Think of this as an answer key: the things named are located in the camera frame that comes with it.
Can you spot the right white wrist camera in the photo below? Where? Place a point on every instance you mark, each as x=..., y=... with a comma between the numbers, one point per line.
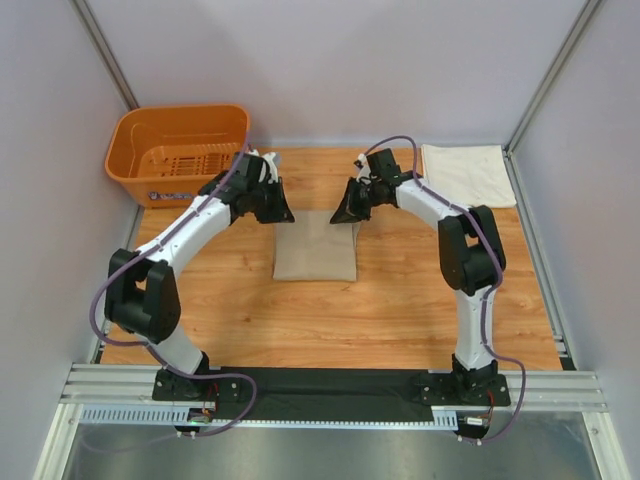
x=362, y=167

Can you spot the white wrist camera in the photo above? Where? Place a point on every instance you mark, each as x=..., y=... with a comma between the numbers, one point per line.
x=269, y=171
x=362, y=167

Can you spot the beige t shirt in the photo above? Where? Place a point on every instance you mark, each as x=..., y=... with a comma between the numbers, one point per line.
x=313, y=249

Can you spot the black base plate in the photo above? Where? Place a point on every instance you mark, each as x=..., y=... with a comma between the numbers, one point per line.
x=332, y=395

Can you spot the left aluminium frame post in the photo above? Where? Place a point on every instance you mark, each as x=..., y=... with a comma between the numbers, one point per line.
x=102, y=48

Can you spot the right aluminium frame post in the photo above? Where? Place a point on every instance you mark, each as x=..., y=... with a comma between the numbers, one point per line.
x=578, y=29

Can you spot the orange plastic basket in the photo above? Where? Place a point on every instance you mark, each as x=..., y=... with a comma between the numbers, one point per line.
x=163, y=155

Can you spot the folded white t shirt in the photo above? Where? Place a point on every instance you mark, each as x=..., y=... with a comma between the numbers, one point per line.
x=470, y=175

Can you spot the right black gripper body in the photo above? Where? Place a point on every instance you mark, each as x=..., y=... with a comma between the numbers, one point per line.
x=367, y=197

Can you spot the aluminium frame post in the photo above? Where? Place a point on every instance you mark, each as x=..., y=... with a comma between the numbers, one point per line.
x=578, y=29
x=102, y=48

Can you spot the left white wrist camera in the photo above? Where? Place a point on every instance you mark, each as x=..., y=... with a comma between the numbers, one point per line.
x=269, y=171

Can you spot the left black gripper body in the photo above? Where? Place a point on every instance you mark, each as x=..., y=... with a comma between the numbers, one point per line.
x=265, y=203

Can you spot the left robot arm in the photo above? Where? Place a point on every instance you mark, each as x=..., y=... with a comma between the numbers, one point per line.
x=141, y=292

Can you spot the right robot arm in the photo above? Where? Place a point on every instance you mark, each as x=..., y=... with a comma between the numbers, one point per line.
x=471, y=255

